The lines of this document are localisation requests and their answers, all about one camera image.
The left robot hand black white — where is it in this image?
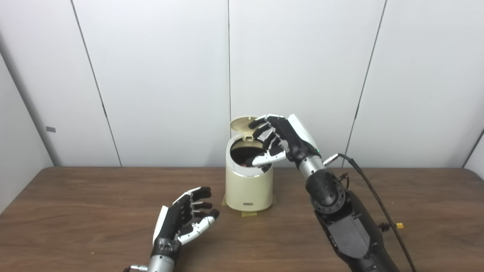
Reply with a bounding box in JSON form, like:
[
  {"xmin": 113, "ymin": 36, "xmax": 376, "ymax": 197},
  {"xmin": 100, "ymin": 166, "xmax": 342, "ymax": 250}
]
[{"xmin": 150, "ymin": 186, "xmax": 220, "ymax": 261}]

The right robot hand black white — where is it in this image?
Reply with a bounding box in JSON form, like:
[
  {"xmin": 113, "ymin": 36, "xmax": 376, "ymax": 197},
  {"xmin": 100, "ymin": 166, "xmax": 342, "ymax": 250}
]
[{"xmin": 248, "ymin": 114, "xmax": 322, "ymax": 168}]

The cream round bin lid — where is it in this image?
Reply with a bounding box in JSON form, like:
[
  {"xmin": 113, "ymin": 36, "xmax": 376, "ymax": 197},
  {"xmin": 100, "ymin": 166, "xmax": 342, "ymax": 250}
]
[{"xmin": 230, "ymin": 116, "xmax": 265, "ymax": 141}]

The cream-colored round bin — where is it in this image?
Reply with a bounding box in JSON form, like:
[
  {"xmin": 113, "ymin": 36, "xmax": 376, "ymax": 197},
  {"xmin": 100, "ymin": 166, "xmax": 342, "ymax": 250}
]
[{"xmin": 225, "ymin": 134, "xmax": 274, "ymax": 212}]

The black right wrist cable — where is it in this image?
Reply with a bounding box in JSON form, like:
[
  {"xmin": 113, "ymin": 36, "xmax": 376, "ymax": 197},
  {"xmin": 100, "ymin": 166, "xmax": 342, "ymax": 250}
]
[{"xmin": 323, "ymin": 153, "xmax": 418, "ymax": 272}]

